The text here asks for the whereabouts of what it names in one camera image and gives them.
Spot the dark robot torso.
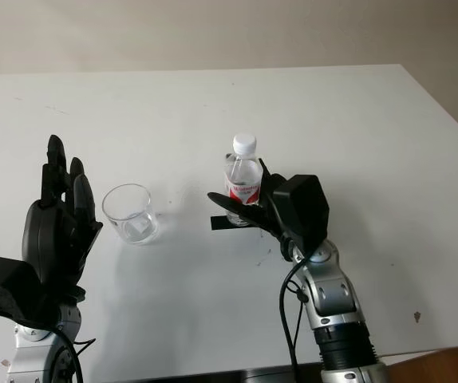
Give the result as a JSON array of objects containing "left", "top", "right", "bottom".
[{"left": 81, "top": 369, "right": 326, "bottom": 383}]

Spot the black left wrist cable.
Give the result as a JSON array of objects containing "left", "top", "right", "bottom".
[{"left": 51, "top": 323, "right": 97, "bottom": 383}]

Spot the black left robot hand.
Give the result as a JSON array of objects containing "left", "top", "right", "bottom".
[{"left": 21, "top": 134, "right": 105, "bottom": 304}]

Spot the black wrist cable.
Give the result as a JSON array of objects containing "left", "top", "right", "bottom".
[
  {"left": 267, "top": 193, "right": 310, "bottom": 383},
  {"left": 51, "top": 323, "right": 97, "bottom": 383}
]

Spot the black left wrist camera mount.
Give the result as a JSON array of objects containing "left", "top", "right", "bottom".
[{"left": 0, "top": 256, "right": 61, "bottom": 325}]

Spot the clear plastic water bottle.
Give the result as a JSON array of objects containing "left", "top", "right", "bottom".
[{"left": 223, "top": 133, "right": 263, "bottom": 227}]

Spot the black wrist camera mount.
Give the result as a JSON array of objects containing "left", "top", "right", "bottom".
[
  {"left": 0, "top": 256, "right": 61, "bottom": 325},
  {"left": 271, "top": 174, "right": 330, "bottom": 253}
]

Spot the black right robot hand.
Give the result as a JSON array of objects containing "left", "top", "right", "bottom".
[{"left": 207, "top": 158, "right": 294, "bottom": 256}]

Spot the clear glass cup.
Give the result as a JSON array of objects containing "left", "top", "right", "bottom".
[{"left": 101, "top": 183, "right": 160, "bottom": 246}]

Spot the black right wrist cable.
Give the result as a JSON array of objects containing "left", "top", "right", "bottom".
[{"left": 267, "top": 193, "right": 310, "bottom": 383}]

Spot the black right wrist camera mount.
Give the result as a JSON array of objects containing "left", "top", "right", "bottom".
[{"left": 271, "top": 174, "right": 330, "bottom": 253}]

